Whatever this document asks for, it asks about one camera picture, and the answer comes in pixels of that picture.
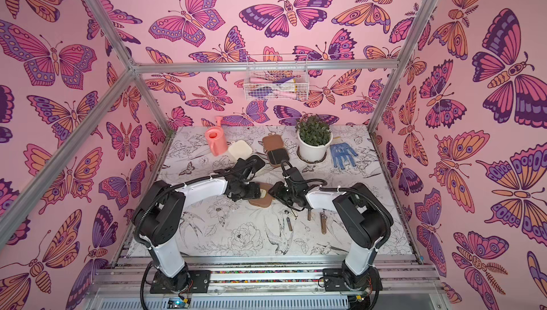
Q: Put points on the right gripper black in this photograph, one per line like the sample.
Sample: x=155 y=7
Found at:
x=288 y=180

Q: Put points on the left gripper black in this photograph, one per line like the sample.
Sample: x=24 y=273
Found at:
x=254 y=193

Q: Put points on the tan brown clipper case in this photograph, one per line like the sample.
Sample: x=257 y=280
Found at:
x=265 y=199

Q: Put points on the cream clipper case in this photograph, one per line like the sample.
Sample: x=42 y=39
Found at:
x=240 y=150

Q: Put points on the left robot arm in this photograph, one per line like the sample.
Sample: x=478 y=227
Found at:
x=159 y=213

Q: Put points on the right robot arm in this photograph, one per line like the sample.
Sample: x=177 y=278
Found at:
x=365 y=218

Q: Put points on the grey nail clipper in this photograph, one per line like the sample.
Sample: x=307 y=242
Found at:
x=290 y=227

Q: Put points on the long brown nail clipper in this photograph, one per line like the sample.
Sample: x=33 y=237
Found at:
x=323 y=222

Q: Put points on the dark brown clipper case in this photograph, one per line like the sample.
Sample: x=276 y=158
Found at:
x=275 y=150

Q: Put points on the plant saucer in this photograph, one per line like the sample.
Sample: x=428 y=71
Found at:
x=311 y=161

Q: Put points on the pink watering can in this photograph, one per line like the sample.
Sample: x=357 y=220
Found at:
x=216 y=138

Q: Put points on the white potted green plant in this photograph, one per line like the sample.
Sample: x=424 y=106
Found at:
x=314 y=136

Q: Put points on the blue gardening glove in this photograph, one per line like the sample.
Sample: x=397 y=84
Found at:
x=343 y=154

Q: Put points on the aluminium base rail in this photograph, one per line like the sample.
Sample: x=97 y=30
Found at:
x=313 y=282

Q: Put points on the white wire wall basket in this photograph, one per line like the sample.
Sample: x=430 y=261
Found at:
x=277 y=77

